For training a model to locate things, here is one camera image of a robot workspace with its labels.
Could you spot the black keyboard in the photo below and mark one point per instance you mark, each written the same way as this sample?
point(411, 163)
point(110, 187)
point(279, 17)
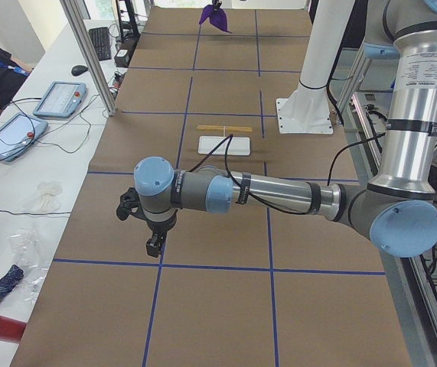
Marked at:
point(100, 39)

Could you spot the blue teach pendant near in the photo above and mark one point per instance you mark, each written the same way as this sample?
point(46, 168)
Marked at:
point(18, 134)

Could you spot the wooden rack rod outer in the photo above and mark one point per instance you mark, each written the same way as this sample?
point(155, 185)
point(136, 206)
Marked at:
point(224, 128)

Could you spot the black computer mouse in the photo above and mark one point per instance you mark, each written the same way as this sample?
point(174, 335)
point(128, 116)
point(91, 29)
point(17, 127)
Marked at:
point(78, 70)

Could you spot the white pedestal base plate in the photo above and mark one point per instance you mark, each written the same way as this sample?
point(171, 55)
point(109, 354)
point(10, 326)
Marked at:
point(304, 116)

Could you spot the purple towel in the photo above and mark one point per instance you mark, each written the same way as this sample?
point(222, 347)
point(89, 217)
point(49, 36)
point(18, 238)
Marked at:
point(216, 17)

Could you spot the aluminium frame post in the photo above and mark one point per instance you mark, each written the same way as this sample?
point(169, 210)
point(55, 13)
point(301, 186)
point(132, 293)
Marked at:
point(75, 20)

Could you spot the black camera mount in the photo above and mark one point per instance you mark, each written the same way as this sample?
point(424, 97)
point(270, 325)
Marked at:
point(129, 205)

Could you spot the white crumpled cloth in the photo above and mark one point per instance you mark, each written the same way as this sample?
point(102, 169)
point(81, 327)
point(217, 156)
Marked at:
point(45, 199)

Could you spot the black computer box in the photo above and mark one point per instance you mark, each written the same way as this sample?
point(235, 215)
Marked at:
point(122, 58)

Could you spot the clear plastic bag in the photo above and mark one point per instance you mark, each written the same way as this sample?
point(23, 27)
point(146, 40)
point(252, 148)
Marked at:
point(29, 256)

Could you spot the blue teach pendant far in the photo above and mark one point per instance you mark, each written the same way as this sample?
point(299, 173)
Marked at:
point(61, 100)

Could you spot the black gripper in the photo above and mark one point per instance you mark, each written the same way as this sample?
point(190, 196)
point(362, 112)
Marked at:
point(158, 229)
point(216, 3)

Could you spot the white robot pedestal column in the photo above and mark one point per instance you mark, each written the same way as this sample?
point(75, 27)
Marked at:
point(328, 29)

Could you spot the white towel rack base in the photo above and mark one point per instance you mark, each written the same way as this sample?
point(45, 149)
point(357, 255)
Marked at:
point(239, 146)

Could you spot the blue teach pendant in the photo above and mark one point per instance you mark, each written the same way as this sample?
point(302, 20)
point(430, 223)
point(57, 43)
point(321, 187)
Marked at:
point(18, 134)
point(61, 100)

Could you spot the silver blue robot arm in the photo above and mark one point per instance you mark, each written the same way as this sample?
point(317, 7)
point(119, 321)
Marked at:
point(394, 210)

